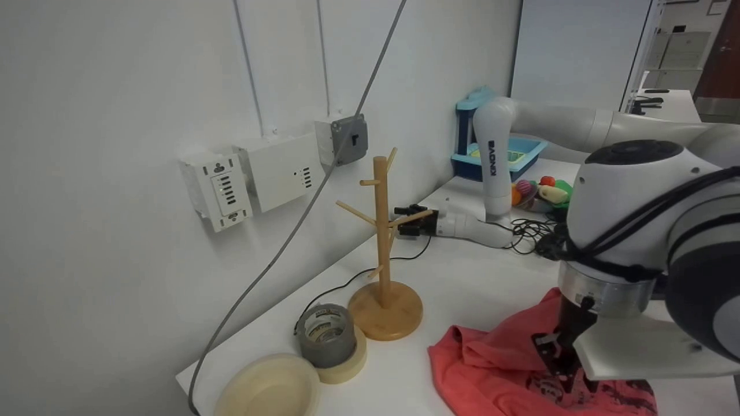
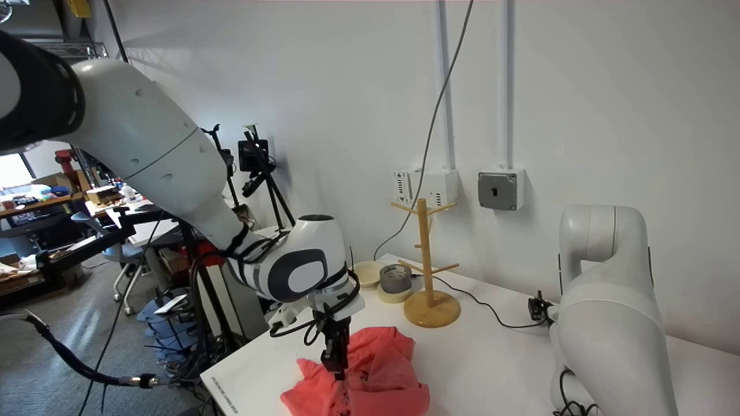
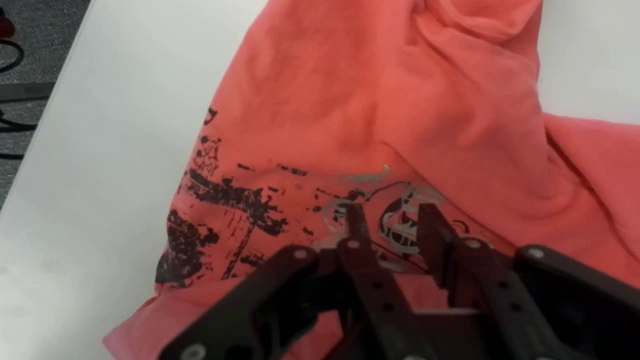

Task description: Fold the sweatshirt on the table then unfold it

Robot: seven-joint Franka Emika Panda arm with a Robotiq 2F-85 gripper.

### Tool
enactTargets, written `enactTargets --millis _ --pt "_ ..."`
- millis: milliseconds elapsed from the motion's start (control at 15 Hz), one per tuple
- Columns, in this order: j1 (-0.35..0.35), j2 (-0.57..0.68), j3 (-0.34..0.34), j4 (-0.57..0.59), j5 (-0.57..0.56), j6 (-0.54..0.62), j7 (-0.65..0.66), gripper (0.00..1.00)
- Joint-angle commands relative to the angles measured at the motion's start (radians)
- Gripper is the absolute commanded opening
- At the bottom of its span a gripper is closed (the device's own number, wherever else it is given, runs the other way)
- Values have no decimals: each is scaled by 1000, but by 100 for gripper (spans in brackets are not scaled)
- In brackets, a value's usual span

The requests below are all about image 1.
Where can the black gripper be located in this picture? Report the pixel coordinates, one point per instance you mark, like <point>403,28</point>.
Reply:
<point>553,348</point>

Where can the salmon pink sweatshirt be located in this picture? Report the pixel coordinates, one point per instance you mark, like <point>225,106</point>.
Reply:
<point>498,373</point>

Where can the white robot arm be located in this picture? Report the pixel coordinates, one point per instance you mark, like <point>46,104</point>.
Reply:
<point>652,253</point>

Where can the wooden mug tree stand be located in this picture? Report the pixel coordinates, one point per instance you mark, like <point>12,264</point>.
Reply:
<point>386,308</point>

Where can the black power plug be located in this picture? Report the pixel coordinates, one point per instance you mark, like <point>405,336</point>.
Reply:
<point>417,220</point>

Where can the cream tape roll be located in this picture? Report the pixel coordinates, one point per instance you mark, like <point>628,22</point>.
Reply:
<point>351,369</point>

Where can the grey tape roll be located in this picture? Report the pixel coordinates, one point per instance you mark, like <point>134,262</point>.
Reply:
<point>325,336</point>

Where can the cream shallow bowl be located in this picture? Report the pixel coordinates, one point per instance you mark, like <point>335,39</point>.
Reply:
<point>271,387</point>

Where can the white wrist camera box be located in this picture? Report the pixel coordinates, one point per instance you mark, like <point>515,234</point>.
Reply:
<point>646,348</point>

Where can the grey wall outlet box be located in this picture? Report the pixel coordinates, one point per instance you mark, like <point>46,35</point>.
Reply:
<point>343,141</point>

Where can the white wall junction box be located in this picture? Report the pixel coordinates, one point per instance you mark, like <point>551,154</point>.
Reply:
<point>283,172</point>

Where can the white wall socket box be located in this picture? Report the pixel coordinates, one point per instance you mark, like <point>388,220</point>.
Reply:
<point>219,189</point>

